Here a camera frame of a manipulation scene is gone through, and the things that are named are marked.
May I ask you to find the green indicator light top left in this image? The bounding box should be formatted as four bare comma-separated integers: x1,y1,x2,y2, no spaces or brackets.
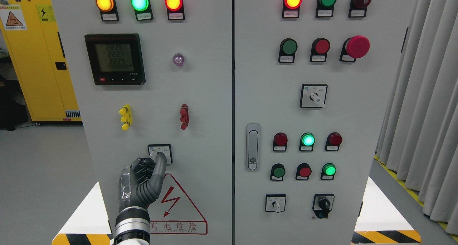
131,0,154,21

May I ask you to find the red terminal connector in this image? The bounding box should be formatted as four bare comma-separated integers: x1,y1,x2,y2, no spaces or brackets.
180,104,190,130

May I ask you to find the dark green indicator light top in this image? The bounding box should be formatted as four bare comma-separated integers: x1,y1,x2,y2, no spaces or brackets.
315,0,337,18

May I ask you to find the black knob selector switch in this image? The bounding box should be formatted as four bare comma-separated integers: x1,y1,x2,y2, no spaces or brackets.
312,194,335,219

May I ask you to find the red-yellow indicator light left door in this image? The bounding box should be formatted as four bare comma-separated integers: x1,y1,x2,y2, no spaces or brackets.
165,0,185,21

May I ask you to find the red push button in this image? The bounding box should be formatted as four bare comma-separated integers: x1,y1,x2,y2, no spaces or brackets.
296,163,312,181
310,38,330,63

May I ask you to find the red electric danger warning sticker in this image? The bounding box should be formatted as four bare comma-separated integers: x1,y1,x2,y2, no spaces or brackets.
148,173,208,235

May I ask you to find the lit green indicator light middle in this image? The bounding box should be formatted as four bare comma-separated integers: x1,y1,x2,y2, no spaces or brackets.
299,132,316,152

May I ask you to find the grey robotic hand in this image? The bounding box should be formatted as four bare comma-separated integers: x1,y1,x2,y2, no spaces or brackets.
118,152,167,212

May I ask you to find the red-yellow indicator light door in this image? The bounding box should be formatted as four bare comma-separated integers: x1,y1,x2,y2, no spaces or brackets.
282,0,302,19
165,0,185,21

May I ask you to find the lit green push button lower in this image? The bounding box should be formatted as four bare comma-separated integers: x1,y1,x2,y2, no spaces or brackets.
320,163,337,181

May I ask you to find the amber indicator light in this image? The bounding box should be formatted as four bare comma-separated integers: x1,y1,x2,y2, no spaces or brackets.
96,0,119,21

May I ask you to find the dark red indicator light right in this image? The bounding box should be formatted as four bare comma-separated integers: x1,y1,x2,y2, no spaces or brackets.
325,132,342,152

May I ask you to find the red push button upper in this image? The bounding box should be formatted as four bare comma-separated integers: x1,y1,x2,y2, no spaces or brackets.
310,38,330,63

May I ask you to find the yellow safety storage cabinet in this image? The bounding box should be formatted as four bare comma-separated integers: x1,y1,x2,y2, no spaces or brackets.
1,0,82,124

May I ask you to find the dark red indicator light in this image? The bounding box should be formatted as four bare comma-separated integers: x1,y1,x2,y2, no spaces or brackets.
325,132,342,152
273,132,288,152

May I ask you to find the small purple indicator lamp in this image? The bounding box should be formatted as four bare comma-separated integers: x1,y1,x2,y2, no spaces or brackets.
173,53,185,67

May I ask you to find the red emergency stop mushroom button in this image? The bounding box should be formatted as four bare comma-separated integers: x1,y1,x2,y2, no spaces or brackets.
339,35,371,63

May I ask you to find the dark red indicator light left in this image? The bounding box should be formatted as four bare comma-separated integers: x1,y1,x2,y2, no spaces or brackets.
273,132,288,152

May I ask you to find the grey curtain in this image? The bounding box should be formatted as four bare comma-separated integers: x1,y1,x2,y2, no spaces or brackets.
376,0,458,235

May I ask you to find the black digital power meter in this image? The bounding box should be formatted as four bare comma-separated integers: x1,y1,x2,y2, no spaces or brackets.
84,33,146,86

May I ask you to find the yellow terminal connector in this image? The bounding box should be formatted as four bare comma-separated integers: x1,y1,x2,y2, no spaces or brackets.
119,104,132,131

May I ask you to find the grey electrical control cabinet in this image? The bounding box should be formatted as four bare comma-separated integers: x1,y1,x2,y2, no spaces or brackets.
52,0,417,245

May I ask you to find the red push button lower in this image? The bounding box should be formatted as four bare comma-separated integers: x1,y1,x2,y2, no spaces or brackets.
296,163,312,181

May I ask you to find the red-yellow indicator light right door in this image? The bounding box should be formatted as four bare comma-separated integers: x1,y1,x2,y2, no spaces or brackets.
282,0,302,19

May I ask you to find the silver door handle lock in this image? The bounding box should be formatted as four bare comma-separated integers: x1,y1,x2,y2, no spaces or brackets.
245,123,260,171

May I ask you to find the green push button upper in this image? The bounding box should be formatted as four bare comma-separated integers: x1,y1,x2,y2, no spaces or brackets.
278,38,298,63

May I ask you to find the dark red buzzer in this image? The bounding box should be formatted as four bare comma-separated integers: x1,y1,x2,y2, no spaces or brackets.
348,0,372,18

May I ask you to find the white rotary selector switch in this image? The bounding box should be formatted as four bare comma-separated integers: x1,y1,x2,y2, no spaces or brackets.
299,84,328,109
147,144,173,165
265,194,287,213

